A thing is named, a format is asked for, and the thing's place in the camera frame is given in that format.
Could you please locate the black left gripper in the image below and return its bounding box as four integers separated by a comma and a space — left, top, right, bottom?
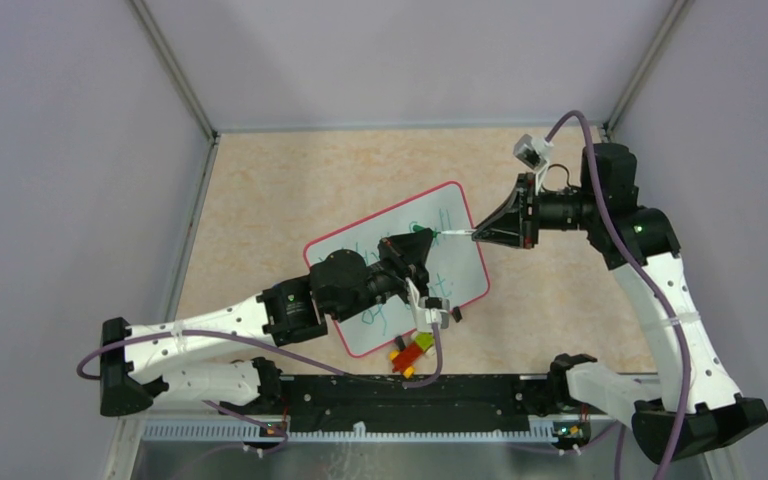
331, 228, 433, 323

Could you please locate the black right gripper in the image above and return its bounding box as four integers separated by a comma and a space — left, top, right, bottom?
472, 172, 598, 250

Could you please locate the pink-framed whiteboard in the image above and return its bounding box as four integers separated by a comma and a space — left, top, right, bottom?
303, 181, 490, 358

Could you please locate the green marker cap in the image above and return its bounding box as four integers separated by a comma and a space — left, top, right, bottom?
411, 224, 439, 239

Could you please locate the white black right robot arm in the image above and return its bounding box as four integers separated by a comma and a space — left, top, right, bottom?
472, 138, 768, 463

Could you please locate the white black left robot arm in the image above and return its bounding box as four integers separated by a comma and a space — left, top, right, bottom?
96, 228, 440, 417

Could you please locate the black whiteboard foot clip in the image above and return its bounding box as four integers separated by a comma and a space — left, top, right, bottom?
450, 306, 463, 323
393, 335, 407, 353

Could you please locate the red yellow toy brick car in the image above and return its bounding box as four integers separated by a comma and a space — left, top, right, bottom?
388, 332, 435, 379

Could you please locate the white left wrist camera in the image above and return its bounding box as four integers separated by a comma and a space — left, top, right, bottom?
406, 279, 452, 333

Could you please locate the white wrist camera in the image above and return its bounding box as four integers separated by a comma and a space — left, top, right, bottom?
512, 134, 554, 172
406, 279, 452, 333

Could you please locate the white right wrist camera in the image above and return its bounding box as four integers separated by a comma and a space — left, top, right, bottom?
512, 134, 554, 172

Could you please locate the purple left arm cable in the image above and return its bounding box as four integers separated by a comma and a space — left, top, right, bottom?
76, 311, 445, 458

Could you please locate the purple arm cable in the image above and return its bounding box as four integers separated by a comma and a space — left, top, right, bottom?
542, 109, 695, 480
76, 311, 445, 458

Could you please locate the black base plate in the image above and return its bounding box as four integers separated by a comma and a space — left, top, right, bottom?
223, 374, 597, 433

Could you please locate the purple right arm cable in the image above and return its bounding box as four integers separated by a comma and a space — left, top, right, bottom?
542, 109, 695, 480

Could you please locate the aluminium frame rail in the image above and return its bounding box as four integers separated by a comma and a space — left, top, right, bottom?
102, 374, 746, 480

